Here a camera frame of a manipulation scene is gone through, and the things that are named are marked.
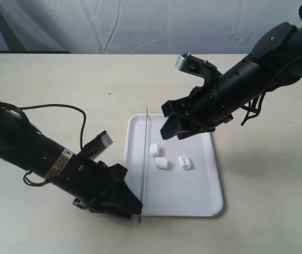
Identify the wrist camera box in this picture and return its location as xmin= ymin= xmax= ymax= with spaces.
xmin=81 ymin=130 xmax=113 ymax=160
xmin=175 ymin=53 xmax=222 ymax=80

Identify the thin metal skewer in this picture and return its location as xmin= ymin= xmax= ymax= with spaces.
xmin=138 ymin=107 xmax=148 ymax=225

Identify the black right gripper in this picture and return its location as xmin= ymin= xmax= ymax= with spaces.
xmin=160 ymin=87 xmax=233 ymax=140

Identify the white marshmallow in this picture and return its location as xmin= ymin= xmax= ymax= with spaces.
xmin=149 ymin=143 xmax=160 ymax=157
xmin=155 ymin=157 xmax=169 ymax=170
xmin=178 ymin=156 xmax=192 ymax=170

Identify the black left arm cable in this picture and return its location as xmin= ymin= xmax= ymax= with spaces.
xmin=2 ymin=103 xmax=86 ymax=186

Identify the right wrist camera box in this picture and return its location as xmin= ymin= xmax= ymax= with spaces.
xmin=175 ymin=53 xmax=222 ymax=80

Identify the white backdrop curtain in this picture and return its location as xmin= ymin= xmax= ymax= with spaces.
xmin=0 ymin=1 xmax=302 ymax=54

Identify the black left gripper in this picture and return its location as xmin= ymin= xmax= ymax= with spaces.
xmin=66 ymin=155 xmax=142 ymax=220

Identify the white plastic tray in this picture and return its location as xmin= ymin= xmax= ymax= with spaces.
xmin=123 ymin=114 xmax=224 ymax=217

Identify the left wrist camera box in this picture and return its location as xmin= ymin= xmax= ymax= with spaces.
xmin=81 ymin=130 xmax=113 ymax=160

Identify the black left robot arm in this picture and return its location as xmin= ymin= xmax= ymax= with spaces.
xmin=0 ymin=101 xmax=143 ymax=219

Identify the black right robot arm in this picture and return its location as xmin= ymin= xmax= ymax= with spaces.
xmin=160 ymin=22 xmax=302 ymax=140

